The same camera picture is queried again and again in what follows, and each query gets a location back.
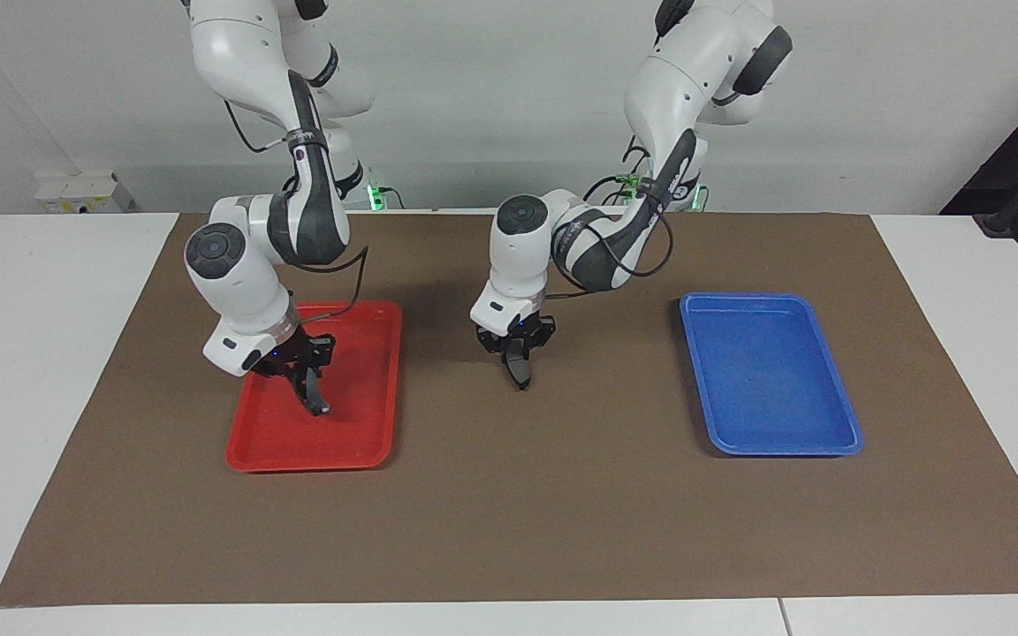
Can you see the red plastic tray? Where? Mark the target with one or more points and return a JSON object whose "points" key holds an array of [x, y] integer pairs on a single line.
{"points": [[359, 415]]}

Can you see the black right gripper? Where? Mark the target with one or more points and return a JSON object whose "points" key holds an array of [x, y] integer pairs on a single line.
{"points": [[292, 349]]}

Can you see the grey brake pad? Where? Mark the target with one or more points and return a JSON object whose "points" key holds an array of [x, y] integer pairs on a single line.
{"points": [[522, 378]]}

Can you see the white wall socket box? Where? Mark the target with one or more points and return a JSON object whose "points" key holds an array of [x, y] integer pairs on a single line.
{"points": [[76, 194]]}

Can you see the curved brake shoe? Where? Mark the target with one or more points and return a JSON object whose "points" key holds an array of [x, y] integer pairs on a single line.
{"points": [[319, 406]]}

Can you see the blue plastic tray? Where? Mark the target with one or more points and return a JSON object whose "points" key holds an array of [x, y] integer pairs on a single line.
{"points": [[770, 371]]}

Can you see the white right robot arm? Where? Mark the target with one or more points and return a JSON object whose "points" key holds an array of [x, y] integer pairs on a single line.
{"points": [[235, 274]]}

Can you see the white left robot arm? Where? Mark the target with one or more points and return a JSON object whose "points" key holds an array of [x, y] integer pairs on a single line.
{"points": [[518, 256]]}

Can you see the brown table mat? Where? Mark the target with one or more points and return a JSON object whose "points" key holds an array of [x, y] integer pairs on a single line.
{"points": [[527, 495]]}

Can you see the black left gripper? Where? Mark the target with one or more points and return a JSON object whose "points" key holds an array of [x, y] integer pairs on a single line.
{"points": [[513, 329]]}

